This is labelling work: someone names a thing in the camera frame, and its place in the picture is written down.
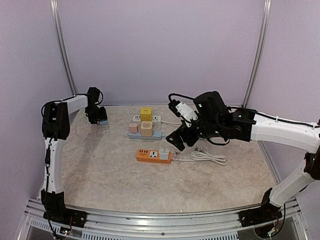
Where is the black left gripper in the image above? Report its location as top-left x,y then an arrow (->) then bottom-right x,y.
86,105 -> 109,124

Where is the blue plug adapter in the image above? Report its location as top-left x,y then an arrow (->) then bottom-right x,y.
97,120 -> 108,126

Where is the blue power strip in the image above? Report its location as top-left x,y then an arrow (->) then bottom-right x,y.
128,130 -> 166,141

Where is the white charger with cable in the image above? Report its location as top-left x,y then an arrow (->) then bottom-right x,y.
158,147 -> 180,164

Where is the white power strip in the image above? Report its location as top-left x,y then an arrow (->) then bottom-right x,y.
132,115 -> 181,126

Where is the beige cube socket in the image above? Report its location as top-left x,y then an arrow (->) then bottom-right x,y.
140,121 -> 153,137

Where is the orange power strip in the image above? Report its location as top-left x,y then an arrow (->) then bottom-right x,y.
135,144 -> 228,166

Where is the yellow cube socket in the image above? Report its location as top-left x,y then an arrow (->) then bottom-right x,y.
140,107 -> 153,122

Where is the pink plug adapter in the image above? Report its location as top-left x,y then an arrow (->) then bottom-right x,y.
128,123 -> 139,134

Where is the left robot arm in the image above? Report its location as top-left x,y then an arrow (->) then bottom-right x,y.
41,87 -> 108,223

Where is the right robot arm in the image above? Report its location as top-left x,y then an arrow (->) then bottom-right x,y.
166,91 -> 320,222

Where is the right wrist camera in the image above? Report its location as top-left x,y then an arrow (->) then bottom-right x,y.
168,99 -> 198,124

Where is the front aluminium rail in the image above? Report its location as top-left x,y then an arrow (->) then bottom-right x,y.
15,198 -> 310,240

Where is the left aluminium frame post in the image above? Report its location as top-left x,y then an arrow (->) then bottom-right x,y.
49,0 -> 78,95

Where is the aluminium frame post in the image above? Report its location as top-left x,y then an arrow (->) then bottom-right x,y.
241,0 -> 272,108
49,0 -> 78,95

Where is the right aluminium frame post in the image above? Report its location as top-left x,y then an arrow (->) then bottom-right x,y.
241,0 -> 272,108

